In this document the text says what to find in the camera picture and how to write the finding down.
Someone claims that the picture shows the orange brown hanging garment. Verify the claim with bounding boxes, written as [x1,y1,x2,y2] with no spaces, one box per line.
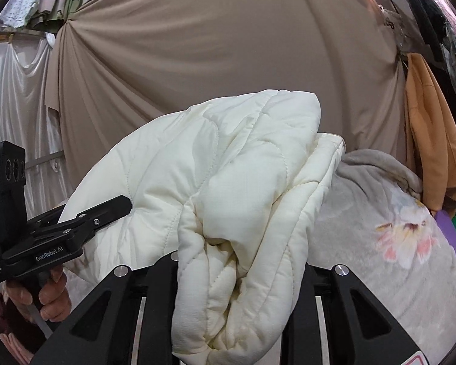
[405,53,456,215]

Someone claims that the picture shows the beige draped fabric sheet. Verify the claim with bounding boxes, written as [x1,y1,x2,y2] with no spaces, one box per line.
[46,0,405,186]

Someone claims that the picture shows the grey fleece floral blanket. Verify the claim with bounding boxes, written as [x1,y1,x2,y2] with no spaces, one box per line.
[308,149,456,364]

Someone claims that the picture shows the hanging grey green clothes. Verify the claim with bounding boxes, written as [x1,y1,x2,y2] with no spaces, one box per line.
[0,0,83,34]

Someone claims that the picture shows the cream quilted jacket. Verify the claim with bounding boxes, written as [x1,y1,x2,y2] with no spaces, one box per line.
[61,90,345,364]

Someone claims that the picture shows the white satin curtain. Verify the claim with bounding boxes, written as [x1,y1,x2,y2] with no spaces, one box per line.
[0,34,72,217]

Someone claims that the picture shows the person's left hand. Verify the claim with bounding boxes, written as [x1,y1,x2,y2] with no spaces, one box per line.
[4,265,71,322]

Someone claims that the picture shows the purple cloth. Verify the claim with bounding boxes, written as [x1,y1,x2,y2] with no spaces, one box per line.
[436,210,456,254]

